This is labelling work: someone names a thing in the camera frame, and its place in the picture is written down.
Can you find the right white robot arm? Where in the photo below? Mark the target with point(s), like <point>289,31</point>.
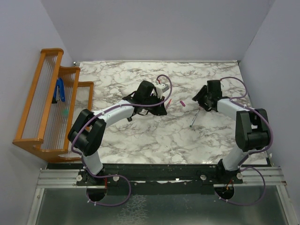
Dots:
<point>252,129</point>

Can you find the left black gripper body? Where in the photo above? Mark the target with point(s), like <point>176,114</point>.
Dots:
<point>153,100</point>

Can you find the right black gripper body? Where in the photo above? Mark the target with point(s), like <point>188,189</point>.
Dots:
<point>209,96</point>

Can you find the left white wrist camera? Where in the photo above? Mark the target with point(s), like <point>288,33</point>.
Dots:
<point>159,89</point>

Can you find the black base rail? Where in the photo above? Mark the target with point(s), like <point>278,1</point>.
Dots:
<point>150,179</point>

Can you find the wooden tiered rack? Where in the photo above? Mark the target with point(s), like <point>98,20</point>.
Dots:
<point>43,130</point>

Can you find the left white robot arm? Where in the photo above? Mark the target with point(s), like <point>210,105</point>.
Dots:
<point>88,130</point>

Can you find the blue stapler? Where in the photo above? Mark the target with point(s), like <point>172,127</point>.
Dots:
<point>59,94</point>

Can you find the white whiteboard marker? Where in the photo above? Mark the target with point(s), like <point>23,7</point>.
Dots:
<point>194,118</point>

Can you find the small green ball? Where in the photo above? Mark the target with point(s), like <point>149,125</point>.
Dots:
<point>65,112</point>

